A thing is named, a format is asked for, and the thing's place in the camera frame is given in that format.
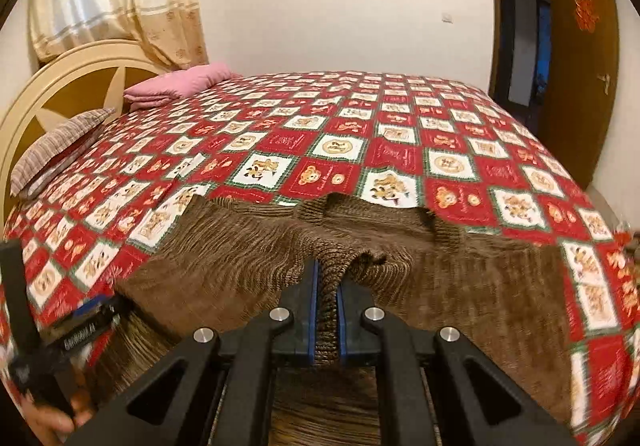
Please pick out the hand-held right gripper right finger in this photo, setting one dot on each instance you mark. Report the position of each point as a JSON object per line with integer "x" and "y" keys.
{"x": 342, "y": 326}

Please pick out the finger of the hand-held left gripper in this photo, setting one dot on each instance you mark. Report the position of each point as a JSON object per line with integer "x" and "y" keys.
{"x": 87, "y": 326}

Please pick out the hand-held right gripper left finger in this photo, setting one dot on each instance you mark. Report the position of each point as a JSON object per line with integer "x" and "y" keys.
{"x": 313, "y": 311}

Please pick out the brown knitted sweater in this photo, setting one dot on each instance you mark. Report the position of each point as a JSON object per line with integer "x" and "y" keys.
{"x": 240, "y": 251}

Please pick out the person's left hand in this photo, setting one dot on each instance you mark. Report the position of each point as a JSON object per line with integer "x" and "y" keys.
{"x": 52, "y": 423}

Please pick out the striped grey pillow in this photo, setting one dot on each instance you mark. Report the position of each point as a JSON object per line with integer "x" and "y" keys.
{"x": 55, "y": 146}

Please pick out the red checkered printed bedspread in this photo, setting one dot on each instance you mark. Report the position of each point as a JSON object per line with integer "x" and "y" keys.
{"x": 410, "y": 146}

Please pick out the cream round headboard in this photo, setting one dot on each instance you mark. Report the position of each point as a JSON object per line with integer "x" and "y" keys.
{"x": 60, "y": 91}

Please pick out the pink pillow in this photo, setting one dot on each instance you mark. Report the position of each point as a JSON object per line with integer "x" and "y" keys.
{"x": 175, "y": 84}

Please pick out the brown wooden door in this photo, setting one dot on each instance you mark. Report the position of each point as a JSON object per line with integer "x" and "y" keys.
{"x": 580, "y": 66}

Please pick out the red paper door decoration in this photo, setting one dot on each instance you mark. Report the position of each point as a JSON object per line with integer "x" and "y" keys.
{"x": 586, "y": 12}

